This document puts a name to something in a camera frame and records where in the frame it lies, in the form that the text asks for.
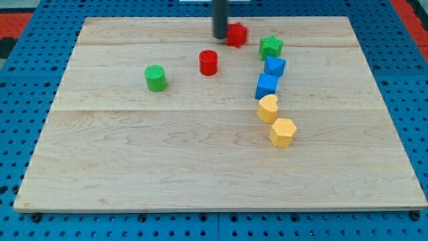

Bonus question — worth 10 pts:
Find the red star block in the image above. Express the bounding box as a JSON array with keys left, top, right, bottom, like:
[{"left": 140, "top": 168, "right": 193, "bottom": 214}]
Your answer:
[{"left": 226, "top": 22, "right": 248, "bottom": 48}]

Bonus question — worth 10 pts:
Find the green star block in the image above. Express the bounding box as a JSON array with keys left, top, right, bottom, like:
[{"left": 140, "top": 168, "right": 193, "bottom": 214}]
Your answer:
[{"left": 259, "top": 35, "right": 284, "bottom": 61}]

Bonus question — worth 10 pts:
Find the yellow hexagon block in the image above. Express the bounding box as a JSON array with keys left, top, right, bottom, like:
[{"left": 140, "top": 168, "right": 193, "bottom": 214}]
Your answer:
[{"left": 269, "top": 118, "right": 298, "bottom": 148}]

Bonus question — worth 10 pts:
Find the light wooden board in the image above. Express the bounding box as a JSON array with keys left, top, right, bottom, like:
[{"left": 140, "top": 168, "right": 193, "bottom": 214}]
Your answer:
[{"left": 13, "top": 17, "right": 427, "bottom": 213}]

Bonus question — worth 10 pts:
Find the green cylinder block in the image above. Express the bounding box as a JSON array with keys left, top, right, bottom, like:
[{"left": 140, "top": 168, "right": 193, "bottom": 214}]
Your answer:
[{"left": 144, "top": 65, "right": 167, "bottom": 92}]

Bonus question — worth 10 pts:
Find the blue cube block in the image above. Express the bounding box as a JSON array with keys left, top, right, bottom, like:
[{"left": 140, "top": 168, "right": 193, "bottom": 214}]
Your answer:
[{"left": 255, "top": 74, "right": 279, "bottom": 100}]

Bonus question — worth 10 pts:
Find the yellow heart block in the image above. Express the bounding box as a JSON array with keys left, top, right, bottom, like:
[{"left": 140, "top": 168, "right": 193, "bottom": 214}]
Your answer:
[{"left": 257, "top": 94, "right": 279, "bottom": 124}]

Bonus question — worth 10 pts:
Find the red cylinder block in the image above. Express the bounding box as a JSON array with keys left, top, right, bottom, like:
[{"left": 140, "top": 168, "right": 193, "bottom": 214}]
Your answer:
[{"left": 199, "top": 50, "right": 218, "bottom": 76}]

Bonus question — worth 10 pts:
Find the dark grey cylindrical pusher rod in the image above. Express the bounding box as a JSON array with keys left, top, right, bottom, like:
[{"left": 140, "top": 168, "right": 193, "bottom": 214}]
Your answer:
[{"left": 213, "top": 0, "right": 229, "bottom": 39}]

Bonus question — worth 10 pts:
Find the blue triangle block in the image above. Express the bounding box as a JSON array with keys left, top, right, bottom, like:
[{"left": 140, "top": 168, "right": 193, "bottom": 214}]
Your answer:
[{"left": 263, "top": 56, "right": 287, "bottom": 77}]

